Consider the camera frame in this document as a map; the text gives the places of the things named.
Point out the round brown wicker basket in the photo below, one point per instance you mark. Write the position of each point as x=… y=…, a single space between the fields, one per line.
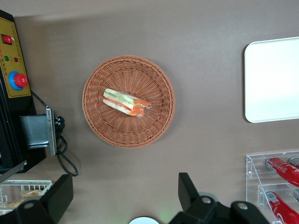
x=112 y=77

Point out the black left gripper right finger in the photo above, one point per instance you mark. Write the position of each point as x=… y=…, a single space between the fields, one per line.
x=187 y=189

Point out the triangle sandwich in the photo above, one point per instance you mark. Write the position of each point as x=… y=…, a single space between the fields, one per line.
x=123 y=102

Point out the red emergency stop button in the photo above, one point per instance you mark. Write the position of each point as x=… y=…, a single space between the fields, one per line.
x=19 y=80

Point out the red cola bottle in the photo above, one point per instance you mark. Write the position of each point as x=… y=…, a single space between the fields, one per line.
x=280 y=207
x=285 y=170

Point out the cream plastic tray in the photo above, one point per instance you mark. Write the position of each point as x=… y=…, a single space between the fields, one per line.
x=273 y=81

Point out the clear bag of fried snacks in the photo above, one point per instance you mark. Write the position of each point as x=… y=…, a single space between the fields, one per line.
x=32 y=193
x=14 y=203

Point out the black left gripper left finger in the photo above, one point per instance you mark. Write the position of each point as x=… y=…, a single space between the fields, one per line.
x=61 y=193

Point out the clear acrylic bottle rack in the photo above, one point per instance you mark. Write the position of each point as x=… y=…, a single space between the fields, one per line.
x=251 y=163

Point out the grey metal bar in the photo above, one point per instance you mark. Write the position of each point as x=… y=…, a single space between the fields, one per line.
x=14 y=170

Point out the red rocker switch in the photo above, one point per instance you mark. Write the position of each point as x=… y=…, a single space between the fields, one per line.
x=7 y=39

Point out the grey metal side box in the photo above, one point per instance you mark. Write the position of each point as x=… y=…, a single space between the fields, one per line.
x=35 y=133

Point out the black machine with yellow panel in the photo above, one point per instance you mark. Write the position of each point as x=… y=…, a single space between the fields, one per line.
x=16 y=109

